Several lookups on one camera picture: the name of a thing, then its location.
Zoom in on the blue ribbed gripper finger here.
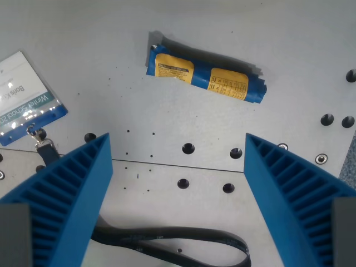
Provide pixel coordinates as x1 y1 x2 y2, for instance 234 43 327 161
0 132 113 267
243 132 356 267

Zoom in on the conference name badge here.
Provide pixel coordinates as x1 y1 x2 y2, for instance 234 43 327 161
0 50 69 147

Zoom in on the black lanyard strap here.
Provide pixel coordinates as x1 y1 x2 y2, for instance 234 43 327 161
36 144 252 267

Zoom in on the metal lanyard clip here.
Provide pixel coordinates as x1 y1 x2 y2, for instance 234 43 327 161
26 124 55 152

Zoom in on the blue and yellow snack wrapper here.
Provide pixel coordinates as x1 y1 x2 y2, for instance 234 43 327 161
146 45 268 104

